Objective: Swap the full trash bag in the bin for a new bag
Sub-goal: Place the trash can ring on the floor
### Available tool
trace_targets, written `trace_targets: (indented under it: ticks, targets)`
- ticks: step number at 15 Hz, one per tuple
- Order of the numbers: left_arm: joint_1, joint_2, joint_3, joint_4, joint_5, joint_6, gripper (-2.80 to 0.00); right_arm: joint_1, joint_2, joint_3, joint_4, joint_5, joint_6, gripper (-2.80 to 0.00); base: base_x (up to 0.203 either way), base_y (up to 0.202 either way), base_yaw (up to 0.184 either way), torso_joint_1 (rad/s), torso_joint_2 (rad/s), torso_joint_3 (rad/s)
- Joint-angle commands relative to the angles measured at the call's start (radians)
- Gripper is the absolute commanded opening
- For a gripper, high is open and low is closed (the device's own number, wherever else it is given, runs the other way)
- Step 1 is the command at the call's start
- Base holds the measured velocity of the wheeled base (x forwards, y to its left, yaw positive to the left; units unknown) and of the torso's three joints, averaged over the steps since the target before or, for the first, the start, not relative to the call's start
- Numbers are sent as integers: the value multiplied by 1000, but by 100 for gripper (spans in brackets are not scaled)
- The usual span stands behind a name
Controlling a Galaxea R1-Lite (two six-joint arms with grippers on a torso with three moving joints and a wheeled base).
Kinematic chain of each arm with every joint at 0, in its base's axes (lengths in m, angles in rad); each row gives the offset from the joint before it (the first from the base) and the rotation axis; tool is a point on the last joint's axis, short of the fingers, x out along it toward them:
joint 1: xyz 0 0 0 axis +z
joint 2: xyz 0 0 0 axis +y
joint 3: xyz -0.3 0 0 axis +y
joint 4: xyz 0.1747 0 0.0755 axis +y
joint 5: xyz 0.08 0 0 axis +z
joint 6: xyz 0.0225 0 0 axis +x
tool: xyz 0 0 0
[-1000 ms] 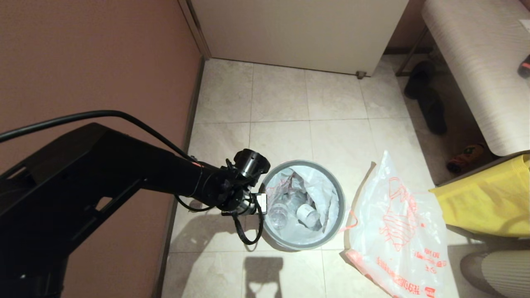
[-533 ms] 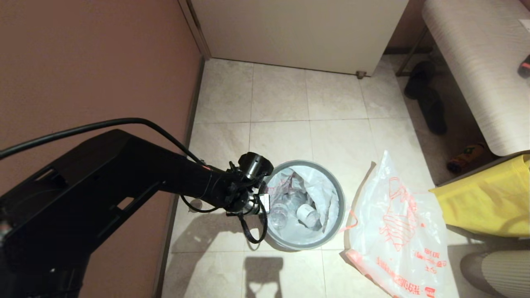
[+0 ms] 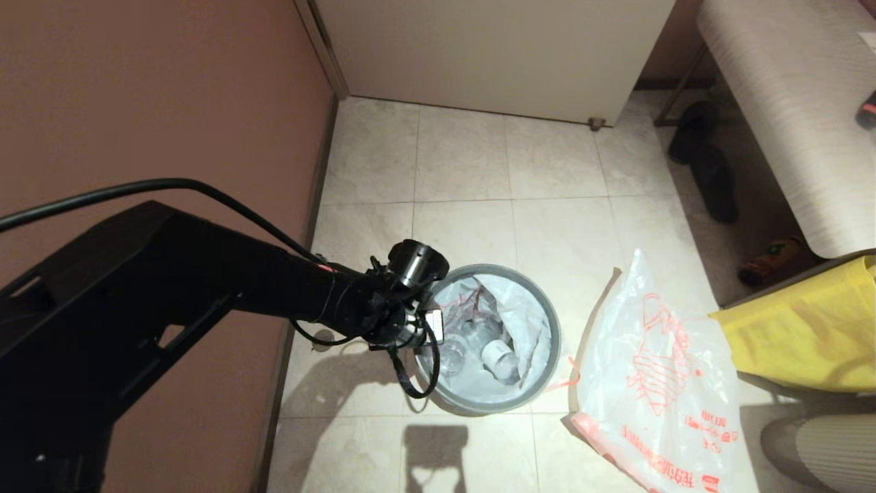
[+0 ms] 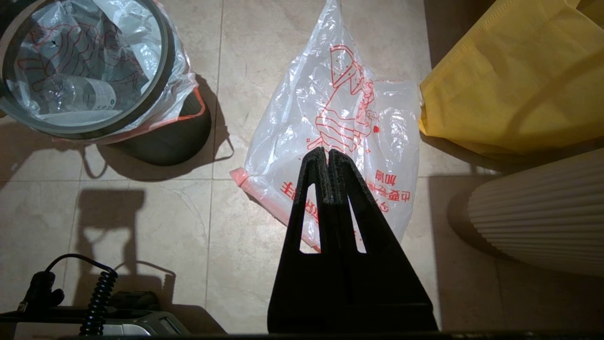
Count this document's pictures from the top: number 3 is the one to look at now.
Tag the white door panel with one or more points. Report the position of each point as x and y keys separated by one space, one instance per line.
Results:
x=493 y=55

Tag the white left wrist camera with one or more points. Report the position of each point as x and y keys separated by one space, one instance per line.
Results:
x=434 y=323

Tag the white paper sheet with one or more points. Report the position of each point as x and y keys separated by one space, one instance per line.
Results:
x=870 y=42

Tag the round metal floor drain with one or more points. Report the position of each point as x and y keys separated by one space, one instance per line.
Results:
x=321 y=340

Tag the orange drink bottle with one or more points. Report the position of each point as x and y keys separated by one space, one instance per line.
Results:
x=770 y=260

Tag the clear crushed plastic bottle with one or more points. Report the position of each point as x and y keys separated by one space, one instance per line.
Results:
x=453 y=356

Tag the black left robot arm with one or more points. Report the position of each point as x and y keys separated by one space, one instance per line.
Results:
x=171 y=287

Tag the wood-grain bench top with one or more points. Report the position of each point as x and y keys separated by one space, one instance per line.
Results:
x=801 y=123

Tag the red and black item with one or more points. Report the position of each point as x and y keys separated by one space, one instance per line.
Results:
x=868 y=113

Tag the white-labelled plastic bottle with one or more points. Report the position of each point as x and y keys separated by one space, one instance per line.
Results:
x=499 y=357

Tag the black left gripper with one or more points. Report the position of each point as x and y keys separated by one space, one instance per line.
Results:
x=404 y=287

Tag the yellow fabric bag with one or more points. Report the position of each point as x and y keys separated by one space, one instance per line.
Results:
x=807 y=335

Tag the black slipper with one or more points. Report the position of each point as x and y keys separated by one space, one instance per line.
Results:
x=715 y=188
x=691 y=130

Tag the white pleated round stool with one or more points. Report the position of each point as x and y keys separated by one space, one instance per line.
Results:
x=835 y=455

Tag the small metal door stopper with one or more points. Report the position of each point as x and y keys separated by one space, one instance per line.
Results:
x=597 y=124

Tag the white bin liner bag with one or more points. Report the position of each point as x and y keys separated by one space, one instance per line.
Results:
x=650 y=383

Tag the metal bench leg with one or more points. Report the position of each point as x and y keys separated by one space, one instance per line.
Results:
x=679 y=87

